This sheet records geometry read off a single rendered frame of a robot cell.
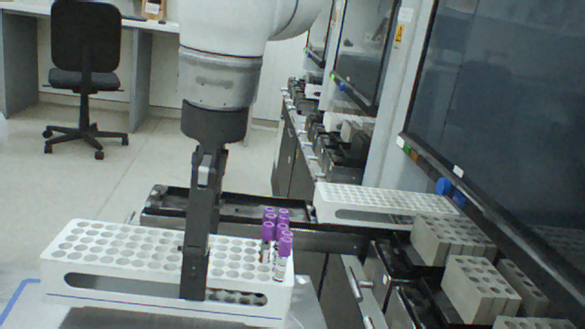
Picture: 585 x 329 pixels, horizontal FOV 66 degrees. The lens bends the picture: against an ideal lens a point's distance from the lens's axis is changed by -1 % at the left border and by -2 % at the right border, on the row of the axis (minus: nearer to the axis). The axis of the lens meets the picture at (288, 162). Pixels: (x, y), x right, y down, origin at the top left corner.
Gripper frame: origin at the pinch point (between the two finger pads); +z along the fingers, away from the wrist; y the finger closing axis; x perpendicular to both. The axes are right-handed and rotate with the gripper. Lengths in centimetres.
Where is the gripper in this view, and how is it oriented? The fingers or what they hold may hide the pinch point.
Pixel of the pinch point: (200, 258)
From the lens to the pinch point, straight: 60.1
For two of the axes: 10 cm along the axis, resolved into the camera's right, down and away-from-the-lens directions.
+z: -1.5, 9.3, 3.3
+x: 9.9, 1.3, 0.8
